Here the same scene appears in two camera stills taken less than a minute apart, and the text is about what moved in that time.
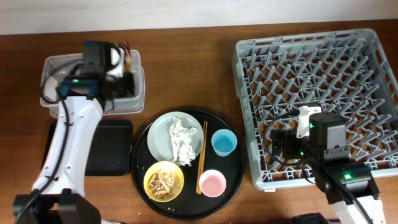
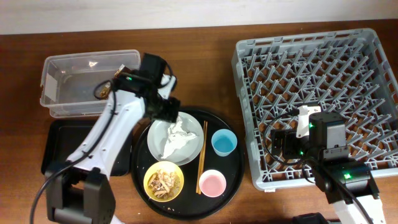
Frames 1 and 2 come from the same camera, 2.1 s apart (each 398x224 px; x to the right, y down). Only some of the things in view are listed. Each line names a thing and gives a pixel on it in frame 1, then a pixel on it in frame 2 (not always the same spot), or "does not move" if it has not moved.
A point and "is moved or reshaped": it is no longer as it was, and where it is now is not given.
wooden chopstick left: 200,157 does not move
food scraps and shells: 163,184 does not move
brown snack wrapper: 128,63 is moved or reshaped
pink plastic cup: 212,183 does not move
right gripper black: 288,137 does not move
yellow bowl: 163,181 does not move
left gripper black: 130,81 to 170,110
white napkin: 183,148 is moved or reshaped
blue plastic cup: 224,141 does not move
